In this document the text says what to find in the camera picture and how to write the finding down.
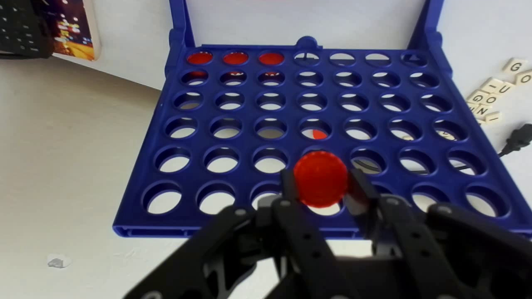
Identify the blue connect-four gameboard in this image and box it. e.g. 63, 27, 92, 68
111, 0, 532, 241

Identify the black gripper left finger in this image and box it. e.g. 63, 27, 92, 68
123, 168, 339, 299

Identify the purple paperback book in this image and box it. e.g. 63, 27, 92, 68
40, 0, 105, 63

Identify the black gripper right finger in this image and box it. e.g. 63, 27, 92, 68
344, 168, 532, 299

